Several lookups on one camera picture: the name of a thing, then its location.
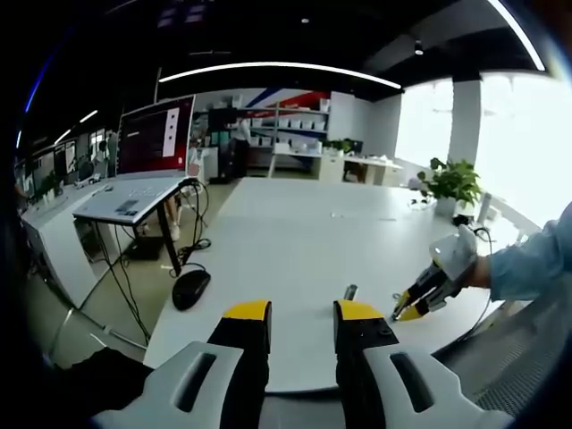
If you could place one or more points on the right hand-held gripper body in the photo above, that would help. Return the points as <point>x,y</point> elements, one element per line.
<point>453,252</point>

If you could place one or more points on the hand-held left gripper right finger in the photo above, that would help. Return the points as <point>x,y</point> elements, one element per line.
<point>402,384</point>

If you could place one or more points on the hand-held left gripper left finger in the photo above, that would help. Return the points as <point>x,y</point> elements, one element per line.
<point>210,380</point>

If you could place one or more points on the metal threaded stud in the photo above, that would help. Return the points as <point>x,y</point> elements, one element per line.
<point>350,292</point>

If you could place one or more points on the person's right hand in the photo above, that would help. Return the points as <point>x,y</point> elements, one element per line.
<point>481,271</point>

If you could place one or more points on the potted green plant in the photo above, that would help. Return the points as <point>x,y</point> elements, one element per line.
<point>451,183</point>

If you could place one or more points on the black computer mouse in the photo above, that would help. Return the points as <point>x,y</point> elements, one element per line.
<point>191,288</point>

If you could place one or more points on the grey mesh chair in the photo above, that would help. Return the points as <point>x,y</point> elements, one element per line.
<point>514,357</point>

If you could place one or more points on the dark cloth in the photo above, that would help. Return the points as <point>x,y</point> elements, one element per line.
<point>98,375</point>

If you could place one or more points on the black laptop stand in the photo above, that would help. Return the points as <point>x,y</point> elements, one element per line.
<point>169,241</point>

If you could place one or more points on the white counter cabinet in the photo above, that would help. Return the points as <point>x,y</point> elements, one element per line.
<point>330,167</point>

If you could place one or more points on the storage shelf rack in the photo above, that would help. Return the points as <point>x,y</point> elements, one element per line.
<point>290,127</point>

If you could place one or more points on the black ceiling spotlight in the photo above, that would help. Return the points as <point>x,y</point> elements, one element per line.
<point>418,47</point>

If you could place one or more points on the white side cabinet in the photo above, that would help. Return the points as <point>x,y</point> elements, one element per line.
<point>53,241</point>

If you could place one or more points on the straight ceiling light strip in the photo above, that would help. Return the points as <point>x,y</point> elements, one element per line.
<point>518,33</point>

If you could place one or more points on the silver laptop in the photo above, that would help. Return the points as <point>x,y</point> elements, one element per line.
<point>152,138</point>

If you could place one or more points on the long curved ceiling light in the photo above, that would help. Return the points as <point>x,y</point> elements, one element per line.
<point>277,66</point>

